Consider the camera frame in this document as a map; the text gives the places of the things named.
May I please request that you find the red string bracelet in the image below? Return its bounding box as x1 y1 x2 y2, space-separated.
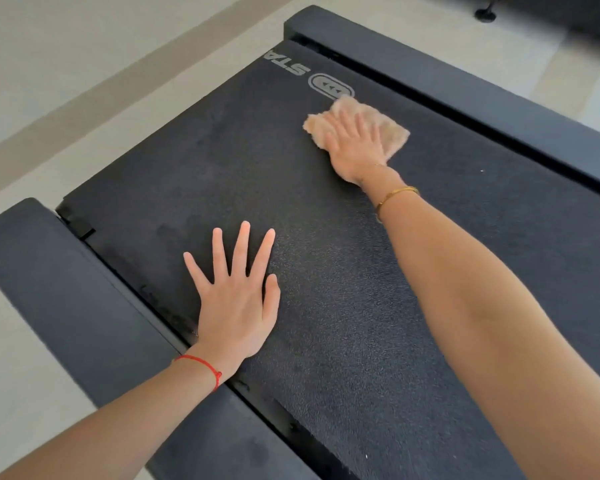
172 354 223 392

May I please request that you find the person's left forearm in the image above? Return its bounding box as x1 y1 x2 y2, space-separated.
0 357 221 480

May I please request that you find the black treadmill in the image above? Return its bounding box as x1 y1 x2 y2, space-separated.
0 4 600 480
419 0 600 45

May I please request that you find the person's left hand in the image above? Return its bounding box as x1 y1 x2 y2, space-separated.
183 220 281 381

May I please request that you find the person's right forearm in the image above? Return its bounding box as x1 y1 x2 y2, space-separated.
361 165 600 480

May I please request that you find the person's right hand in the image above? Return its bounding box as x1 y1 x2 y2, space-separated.
322 109 406 188

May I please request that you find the gold bangle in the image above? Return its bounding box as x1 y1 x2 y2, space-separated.
375 186 421 223

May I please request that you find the beige cleaning cloth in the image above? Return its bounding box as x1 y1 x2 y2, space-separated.
302 94 411 163

